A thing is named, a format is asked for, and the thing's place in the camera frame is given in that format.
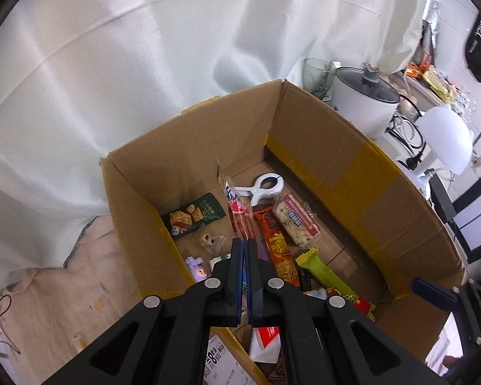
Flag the orange and brown snack packet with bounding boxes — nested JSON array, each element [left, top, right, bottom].
[[252, 204, 301, 287]]

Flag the clear wine glasses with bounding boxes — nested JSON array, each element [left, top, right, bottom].
[[451, 84, 479, 115]]

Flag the black power cable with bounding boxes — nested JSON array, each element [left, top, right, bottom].
[[385, 96, 429, 167]]

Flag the pile of snack packets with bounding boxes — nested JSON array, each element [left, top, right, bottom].
[[407, 58, 460, 103]]

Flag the black furniture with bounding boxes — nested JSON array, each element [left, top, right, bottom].
[[429, 176, 481, 261]]

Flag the cardboard box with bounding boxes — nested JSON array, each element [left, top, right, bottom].
[[98, 78, 468, 385]]

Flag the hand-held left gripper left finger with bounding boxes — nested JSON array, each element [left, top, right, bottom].
[[44, 239, 248, 385]]

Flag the pink peanut candy packet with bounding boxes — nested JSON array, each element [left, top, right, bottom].
[[273, 192, 321, 249]]

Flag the purple toy figure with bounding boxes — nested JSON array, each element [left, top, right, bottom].
[[184, 256, 210, 282]]

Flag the silver foil strip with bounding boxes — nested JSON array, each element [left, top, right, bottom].
[[423, 0, 442, 55]]

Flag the white plastic clip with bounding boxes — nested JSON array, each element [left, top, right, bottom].
[[230, 173, 285, 206]]

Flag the white plastic chair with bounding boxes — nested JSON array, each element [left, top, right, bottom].
[[397, 104, 474, 193]]

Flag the clear small packet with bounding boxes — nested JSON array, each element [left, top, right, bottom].
[[192, 233, 227, 255]]

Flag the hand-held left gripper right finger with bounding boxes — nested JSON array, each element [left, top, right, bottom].
[[247, 240, 450, 385]]

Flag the red and white packet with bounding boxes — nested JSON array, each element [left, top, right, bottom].
[[249, 326, 282, 364]]

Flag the white curtain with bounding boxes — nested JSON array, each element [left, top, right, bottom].
[[0, 0, 437, 269]]

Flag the red sausage packet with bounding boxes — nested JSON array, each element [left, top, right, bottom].
[[213, 156, 261, 261]]

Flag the green bar packet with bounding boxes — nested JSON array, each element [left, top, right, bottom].
[[296, 248, 357, 299]]

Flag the green cracker packet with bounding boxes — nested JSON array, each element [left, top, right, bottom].
[[161, 192, 225, 241]]

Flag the thin black cable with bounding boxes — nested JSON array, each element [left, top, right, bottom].
[[0, 295, 21, 355]]

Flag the white rice cooker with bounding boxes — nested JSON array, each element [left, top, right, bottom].
[[331, 64, 401, 139]]

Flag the red and gold packet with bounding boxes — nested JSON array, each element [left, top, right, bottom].
[[350, 295, 377, 321]]

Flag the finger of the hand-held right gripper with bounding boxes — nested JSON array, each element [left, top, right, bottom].
[[411, 277, 460, 314]]

